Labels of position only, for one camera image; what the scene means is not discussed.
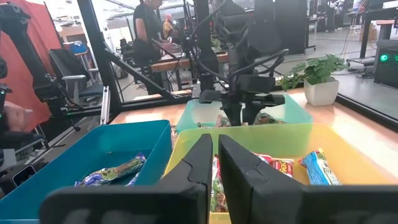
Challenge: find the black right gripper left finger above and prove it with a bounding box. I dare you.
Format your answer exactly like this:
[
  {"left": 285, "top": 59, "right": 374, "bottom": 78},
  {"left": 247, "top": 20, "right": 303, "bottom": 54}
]
[{"left": 149, "top": 133, "right": 214, "bottom": 224}]

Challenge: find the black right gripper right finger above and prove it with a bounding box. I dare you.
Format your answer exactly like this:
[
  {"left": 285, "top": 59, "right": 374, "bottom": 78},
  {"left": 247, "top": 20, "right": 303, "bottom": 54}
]
[{"left": 218, "top": 134, "right": 312, "bottom": 224}]

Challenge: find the black phone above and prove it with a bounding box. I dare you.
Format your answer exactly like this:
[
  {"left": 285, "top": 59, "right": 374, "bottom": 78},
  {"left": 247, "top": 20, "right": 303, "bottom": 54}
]
[{"left": 11, "top": 164, "right": 37, "bottom": 188}]

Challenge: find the white plant pot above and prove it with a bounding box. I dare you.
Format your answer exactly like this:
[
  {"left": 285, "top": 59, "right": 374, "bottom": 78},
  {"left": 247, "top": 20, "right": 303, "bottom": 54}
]
[{"left": 303, "top": 77, "right": 340, "bottom": 107}]

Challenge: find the black aluminium station frame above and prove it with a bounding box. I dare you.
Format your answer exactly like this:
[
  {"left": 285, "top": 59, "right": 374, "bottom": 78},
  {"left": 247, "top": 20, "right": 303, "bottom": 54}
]
[{"left": 43, "top": 0, "right": 398, "bottom": 131}]

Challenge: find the white purple granola bar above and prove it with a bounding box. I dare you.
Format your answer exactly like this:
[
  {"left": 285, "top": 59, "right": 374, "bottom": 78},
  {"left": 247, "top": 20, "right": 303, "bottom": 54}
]
[{"left": 125, "top": 172, "right": 141, "bottom": 187}]

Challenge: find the black chair white armrest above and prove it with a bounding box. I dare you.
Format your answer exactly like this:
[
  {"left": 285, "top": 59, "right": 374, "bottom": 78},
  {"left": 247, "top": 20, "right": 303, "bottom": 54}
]
[{"left": 49, "top": 48, "right": 105, "bottom": 105}]

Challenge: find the black computer tower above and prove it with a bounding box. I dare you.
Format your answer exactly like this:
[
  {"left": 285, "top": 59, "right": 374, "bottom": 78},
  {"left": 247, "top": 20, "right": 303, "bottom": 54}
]
[{"left": 373, "top": 39, "right": 398, "bottom": 90}]

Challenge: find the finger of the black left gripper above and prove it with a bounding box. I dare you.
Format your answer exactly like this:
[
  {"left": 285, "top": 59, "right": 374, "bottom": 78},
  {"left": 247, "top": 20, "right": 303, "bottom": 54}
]
[
  {"left": 221, "top": 102, "right": 243, "bottom": 127},
  {"left": 243, "top": 103, "right": 267, "bottom": 125}
]

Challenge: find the blue granola bar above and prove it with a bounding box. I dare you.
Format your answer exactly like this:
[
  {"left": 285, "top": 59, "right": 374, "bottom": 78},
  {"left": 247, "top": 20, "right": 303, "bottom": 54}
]
[{"left": 297, "top": 147, "right": 343, "bottom": 187}]

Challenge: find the wooden table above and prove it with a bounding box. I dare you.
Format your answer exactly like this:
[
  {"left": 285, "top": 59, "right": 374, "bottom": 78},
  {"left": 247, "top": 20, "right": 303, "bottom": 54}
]
[{"left": 150, "top": 52, "right": 231, "bottom": 73}]

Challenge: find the blue plastic bin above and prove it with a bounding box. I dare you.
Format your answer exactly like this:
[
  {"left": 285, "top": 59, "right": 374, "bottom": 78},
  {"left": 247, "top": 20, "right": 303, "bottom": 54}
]
[{"left": 0, "top": 119, "right": 174, "bottom": 224}]

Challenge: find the black office desk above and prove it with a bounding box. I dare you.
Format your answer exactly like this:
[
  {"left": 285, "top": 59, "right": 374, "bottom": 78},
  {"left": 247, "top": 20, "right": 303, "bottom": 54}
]
[{"left": 359, "top": 6, "right": 398, "bottom": 59}]

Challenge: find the person's hand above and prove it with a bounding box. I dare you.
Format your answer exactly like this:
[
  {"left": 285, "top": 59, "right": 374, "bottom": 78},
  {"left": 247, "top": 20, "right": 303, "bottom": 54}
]
[{"left": 0, "top": 101, "right": 34, "bottom": 132}]

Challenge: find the teal plastic bin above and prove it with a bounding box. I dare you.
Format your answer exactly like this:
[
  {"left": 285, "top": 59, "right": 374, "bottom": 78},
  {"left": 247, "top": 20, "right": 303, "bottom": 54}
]
[{"left": 175, "top": 92, "right": 314, "bottom": 134}]

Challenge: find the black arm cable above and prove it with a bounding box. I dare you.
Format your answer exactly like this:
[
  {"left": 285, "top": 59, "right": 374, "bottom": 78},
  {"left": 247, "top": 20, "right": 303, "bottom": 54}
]
[{"left": 189, "top": 18, "right": 290, "bottom": 82}]

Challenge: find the pink red granola bar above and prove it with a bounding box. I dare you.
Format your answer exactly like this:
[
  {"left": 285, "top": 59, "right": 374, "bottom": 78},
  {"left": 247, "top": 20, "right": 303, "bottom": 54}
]
[{"left": 251, "top": 151, "right": 273, "bottom": 166}]

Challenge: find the person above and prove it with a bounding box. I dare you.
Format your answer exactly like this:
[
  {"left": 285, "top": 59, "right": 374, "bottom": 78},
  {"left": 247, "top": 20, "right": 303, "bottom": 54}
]
[
  {"left": 132, "top": 0, "right": 177, "bottom": 96},
  {"left": 162, "top": 12, "right": 175, "bottom": 40}
]

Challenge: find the purple green granola bar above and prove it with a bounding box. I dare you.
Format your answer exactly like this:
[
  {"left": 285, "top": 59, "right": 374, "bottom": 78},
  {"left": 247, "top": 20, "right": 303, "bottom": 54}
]
[{"left": 74, "top": 151, "right": 147, "bottom": 187}]

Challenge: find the brown green granola bar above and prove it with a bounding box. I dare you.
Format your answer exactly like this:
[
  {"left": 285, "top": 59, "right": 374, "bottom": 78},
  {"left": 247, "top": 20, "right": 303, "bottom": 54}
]
[{"left": 253, "top": 111, "right": 284, "bottom": 125}]

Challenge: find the silver aluminium bracket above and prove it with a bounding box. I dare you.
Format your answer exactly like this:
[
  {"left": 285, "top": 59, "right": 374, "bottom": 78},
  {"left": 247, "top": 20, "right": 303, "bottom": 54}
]
[{"left": 99, "top": 86, "right": 112, "bottom": 126}]

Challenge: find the white box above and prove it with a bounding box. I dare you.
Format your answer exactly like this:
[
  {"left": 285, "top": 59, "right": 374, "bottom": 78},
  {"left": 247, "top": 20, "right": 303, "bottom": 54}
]
[{"left": 0, "top": 148, "right": 17, "bottom": 170}]

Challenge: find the green potted plant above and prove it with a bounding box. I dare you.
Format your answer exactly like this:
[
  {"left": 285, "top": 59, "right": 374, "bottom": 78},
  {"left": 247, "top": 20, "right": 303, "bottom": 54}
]
[{"left": 278, "top": 54, "right": 348, "bottom": 91}]

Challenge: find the red partition panel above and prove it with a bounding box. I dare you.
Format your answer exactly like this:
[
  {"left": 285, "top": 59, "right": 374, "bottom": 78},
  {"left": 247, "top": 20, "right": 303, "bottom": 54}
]
[{"left": 0, "top": 0, "right": 63, "bottom": 131}]

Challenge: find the yellow plastic bin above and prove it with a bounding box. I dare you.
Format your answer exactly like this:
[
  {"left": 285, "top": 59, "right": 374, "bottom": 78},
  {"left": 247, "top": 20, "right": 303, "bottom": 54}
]
[{"left": 163, "top": 123, "right": 398, "bottom": 224}]

